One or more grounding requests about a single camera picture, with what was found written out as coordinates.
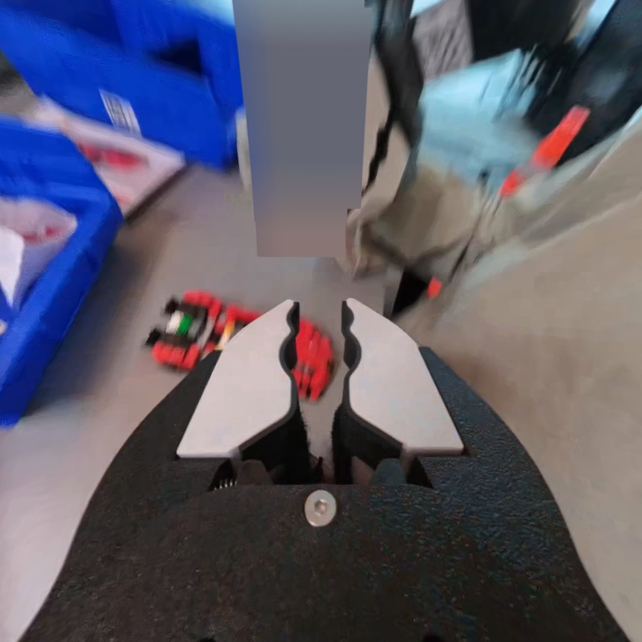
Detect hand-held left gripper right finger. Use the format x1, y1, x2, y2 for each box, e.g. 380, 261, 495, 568
341, 297, 465, 458

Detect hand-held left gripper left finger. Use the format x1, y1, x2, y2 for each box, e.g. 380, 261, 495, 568
176, 299, 302, 460

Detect red toy brick car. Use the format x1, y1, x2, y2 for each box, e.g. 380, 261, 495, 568
145, 288, 337, 402

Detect grey desk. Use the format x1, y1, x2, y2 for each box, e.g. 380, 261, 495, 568
0, 166, 402, 642

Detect person's beige trousers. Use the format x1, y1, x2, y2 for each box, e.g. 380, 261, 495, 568
346, 120, 642, 642

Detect blue plastic storage bin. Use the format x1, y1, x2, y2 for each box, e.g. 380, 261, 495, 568
0, 114, 125, 428
0, 0, 244, 172

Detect booklet with red picture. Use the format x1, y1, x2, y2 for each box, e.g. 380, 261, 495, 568
30, 98, 187, 217

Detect brick-printed paper bag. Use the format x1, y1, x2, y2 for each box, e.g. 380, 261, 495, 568
0, 197, 79, 297

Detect white paper bag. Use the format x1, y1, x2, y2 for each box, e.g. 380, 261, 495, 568
0, 227, 27, 308

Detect orange traffic cone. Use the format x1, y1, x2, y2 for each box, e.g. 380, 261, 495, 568
499, 105, 591, 197

